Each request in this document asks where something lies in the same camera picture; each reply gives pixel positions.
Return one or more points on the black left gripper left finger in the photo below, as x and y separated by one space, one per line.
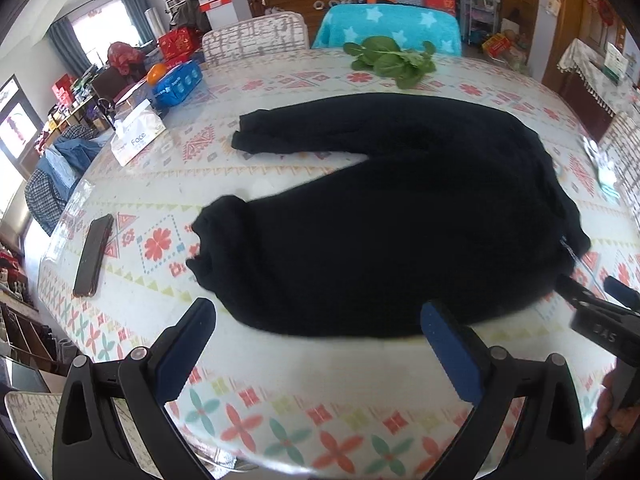
89 442

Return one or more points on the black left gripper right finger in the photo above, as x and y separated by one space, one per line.
547 441

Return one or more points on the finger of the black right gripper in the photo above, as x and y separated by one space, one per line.
575 294
628 297

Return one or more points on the black pants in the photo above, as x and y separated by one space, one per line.
452 202

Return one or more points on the white work glove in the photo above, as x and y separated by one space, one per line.
603 166

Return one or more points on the side table with lace cloth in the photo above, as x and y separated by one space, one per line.
591 94

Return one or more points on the black smartphone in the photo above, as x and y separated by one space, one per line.
90 262

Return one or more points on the blue clothes pile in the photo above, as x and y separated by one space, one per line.
60 167

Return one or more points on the green leafy vegetable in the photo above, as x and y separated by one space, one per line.
382 56

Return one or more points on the turquoise star chair cover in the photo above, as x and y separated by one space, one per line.
409 26

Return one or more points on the white face tissue box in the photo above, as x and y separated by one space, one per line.
135 132

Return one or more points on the blue tissue pack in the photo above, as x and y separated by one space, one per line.
173 88

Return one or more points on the orange fruit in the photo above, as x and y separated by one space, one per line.
156 73

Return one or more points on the white grey patterned chair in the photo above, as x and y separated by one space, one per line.
269 34

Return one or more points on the red gift box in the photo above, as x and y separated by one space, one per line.
179 42

